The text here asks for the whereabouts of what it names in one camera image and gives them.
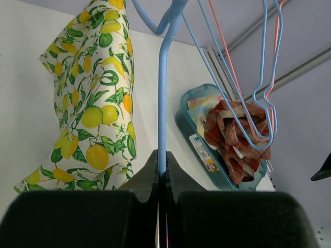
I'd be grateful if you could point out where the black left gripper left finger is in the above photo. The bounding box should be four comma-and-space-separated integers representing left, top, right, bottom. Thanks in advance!
1, 151, 158, 247

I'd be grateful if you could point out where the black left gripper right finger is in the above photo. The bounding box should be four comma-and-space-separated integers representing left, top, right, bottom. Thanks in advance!
166, 152, 318, 247

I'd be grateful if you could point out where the red plaid skirt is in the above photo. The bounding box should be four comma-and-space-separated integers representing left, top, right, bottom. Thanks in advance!
204, 100, 271, 185

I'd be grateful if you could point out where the pink wire hanger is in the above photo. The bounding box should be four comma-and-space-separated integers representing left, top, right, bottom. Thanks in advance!
209, 1, 286, 141

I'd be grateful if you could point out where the pastel floral skirt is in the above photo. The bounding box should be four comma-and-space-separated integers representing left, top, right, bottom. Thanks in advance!
187, 95, 223, 133

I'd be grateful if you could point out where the light blue wire hanger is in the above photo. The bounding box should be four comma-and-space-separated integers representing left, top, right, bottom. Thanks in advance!
132, 0, 188, 177
251, 1, 282, 143
198, 1, 283, 150

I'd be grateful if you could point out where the lemon print skirt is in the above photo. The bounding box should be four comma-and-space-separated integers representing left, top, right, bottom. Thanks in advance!
14, 1, 137, 193

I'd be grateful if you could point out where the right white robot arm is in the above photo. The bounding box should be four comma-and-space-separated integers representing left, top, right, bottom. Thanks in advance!
310, 153, 331, 181

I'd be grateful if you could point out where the teal plastic basin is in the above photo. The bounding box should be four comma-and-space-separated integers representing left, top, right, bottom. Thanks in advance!
175, 84, 267, 191

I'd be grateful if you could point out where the right aluminium frame post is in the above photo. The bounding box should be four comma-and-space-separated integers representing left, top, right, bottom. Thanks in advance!
203, 0, 331, 104

